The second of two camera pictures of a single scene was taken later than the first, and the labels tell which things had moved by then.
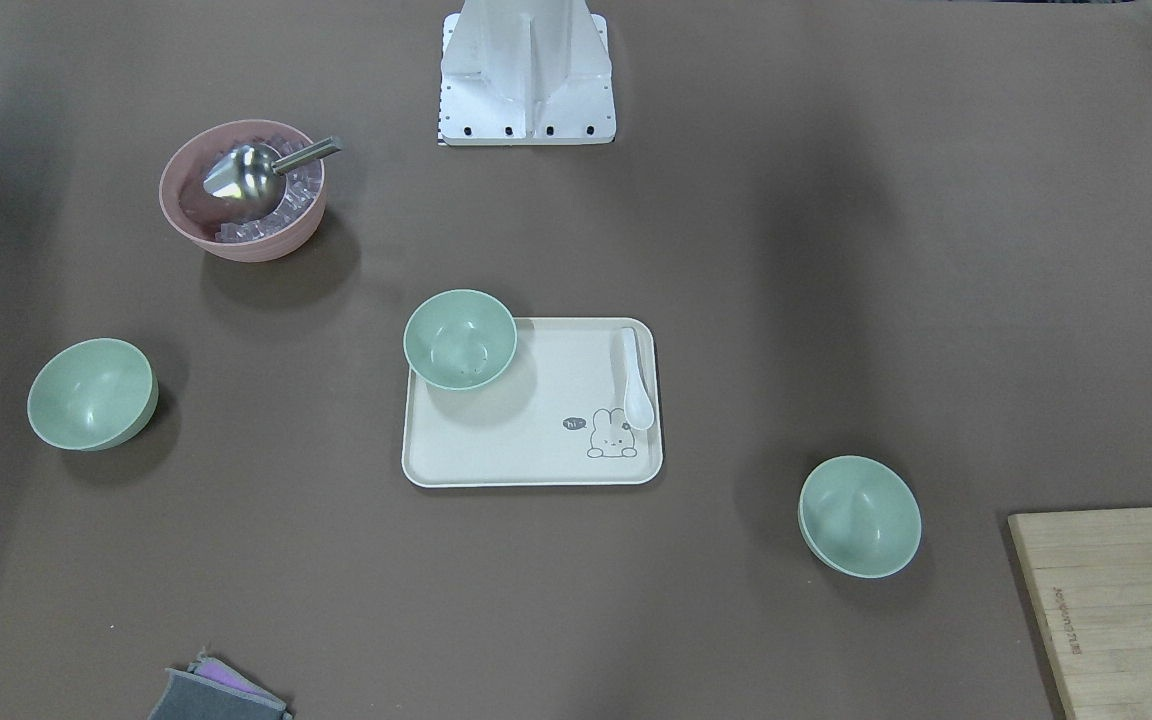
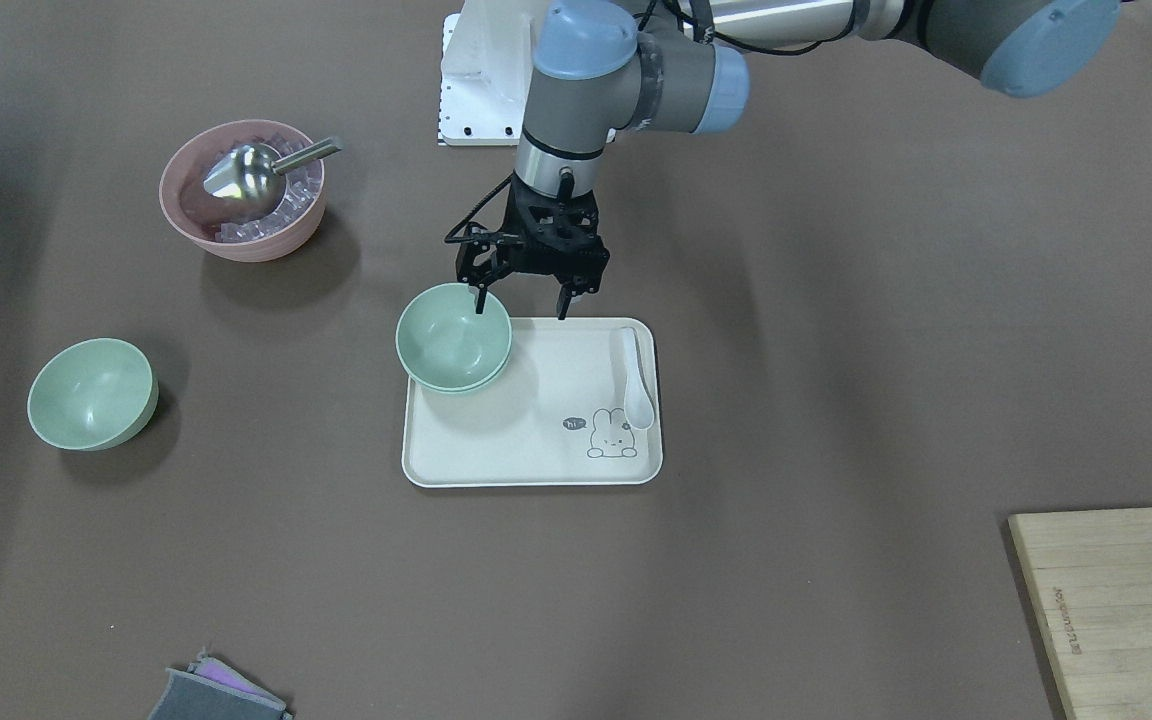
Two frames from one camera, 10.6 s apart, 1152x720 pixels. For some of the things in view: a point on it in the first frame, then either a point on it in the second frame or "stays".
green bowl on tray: [460, 340] stays
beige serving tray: [556, 417] stays
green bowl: [860, 517] -> [444, 343]
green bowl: [93, 395] stays
